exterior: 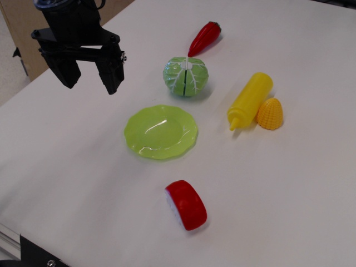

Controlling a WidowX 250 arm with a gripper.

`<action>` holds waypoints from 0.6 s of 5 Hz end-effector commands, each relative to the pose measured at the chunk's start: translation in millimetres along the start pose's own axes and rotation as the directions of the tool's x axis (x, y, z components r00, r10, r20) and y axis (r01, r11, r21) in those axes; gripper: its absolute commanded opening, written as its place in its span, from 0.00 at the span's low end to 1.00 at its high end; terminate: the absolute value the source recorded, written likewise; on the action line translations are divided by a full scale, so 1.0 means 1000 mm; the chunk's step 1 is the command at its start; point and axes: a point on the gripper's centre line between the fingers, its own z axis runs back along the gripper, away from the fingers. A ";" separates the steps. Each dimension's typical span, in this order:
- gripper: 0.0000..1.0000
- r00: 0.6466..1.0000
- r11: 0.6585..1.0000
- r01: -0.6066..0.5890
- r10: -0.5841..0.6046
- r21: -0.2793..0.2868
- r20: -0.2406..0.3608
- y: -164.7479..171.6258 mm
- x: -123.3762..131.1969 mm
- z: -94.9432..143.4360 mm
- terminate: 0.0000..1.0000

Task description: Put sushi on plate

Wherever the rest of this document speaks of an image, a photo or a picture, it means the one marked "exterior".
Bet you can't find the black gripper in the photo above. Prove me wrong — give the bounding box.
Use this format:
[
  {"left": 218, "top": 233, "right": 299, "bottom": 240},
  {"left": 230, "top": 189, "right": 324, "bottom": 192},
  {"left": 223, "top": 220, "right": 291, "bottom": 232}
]
[{"left": 31, "top": 1, "right": 127, "bottom": 95}]

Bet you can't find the red toy sushi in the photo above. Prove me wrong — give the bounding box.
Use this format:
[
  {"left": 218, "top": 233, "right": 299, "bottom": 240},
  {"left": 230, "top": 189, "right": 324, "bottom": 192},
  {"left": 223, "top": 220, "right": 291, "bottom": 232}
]
[{"left": 165, "top": 180, "right": 207, "bottom": 231}]

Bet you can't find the green plastic plate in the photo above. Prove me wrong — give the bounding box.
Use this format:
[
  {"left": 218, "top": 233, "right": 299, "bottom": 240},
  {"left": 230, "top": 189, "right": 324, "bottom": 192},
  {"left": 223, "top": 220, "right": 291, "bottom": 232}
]
[{"left": 123, "top": 105, "right": 198, "bottom": 160}]

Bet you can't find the brown cardboard box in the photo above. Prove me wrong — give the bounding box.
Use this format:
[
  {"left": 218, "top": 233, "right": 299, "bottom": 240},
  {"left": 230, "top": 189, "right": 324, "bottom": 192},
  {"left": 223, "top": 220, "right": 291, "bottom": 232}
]
[{"left": 1, "top": 1, "right": 130, "bottom": 80}]

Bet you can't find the green toy cabbage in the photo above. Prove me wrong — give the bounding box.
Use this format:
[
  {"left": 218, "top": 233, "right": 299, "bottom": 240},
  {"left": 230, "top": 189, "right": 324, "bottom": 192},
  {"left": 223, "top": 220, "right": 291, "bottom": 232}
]
[{"left": 163, "top": 57, "right": 209, "bottom": 97}]

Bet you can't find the red toy chili pepper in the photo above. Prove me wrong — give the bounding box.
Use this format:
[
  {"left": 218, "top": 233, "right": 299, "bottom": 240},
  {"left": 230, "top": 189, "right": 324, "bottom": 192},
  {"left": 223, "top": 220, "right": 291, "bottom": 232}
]
[{"left": 187, "top": 21, "right": 221, "bottom": 57}]

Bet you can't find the yellow mustard bottle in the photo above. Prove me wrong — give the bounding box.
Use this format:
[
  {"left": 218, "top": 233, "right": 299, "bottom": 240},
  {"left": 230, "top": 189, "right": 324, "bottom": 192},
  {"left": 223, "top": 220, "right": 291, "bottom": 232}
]
[{"left": 227, "top": 72, "right": 273, "bottom": 131}]

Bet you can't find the yellow toy corn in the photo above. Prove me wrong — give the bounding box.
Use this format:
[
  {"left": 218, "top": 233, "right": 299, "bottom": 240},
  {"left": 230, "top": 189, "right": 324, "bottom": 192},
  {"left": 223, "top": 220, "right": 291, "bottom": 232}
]
[{"left": 256, "top": 98, "right": 284, "bottom": 130}]

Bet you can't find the aluminium table frame rail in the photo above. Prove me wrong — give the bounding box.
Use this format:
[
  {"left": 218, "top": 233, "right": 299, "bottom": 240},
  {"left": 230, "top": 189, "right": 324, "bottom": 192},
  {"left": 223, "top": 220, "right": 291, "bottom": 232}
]
[{"left": 1, "top": 224, "right": 21, "bottom": 260}]

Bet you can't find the black metal corner bracket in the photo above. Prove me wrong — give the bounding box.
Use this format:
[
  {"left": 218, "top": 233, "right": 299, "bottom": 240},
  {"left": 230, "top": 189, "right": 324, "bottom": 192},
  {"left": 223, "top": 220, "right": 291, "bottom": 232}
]
[{"left": 20, "top": 235, "right": 69, "bottom": 267}]

